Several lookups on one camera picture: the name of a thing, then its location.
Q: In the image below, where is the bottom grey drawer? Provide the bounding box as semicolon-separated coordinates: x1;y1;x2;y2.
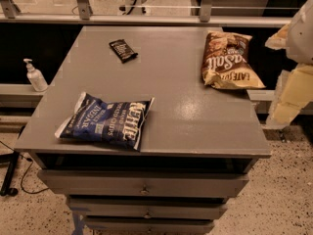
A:
84;217;214;234

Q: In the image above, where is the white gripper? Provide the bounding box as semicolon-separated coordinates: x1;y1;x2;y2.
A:
265;0;313;129

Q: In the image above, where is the grey drawer cabinet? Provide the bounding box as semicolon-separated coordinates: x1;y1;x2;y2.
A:
17;26;270;234

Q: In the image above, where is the blue kettle chip bag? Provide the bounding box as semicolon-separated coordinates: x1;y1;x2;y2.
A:
55;92;155;150

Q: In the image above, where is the top grey drawer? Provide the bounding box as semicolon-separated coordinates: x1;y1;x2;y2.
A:
38;170;248;198

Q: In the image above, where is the brown sea salt chip bag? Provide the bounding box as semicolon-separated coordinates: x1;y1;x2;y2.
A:
201;30;265;89

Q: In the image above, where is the metal railing frame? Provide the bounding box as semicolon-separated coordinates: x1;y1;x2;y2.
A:
0;0;291;27

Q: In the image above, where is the black rxbar chocolate bar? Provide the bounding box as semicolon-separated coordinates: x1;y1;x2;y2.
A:
109;39;138;64

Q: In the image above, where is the black floor cable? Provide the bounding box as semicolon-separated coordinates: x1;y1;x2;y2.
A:
0;140;50;195

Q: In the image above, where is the black stand leg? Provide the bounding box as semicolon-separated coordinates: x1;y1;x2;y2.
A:
0;152;19;197

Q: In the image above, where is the white pump sanitizer bottle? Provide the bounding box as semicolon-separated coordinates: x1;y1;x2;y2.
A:
23;59;48;92

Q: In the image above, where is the grey drawer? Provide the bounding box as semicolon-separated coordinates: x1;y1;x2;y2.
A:
67;197;227;219
38;170;248;198
84;217;214;234

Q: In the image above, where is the middle grey drawer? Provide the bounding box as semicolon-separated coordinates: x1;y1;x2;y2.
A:
67;197;227;219

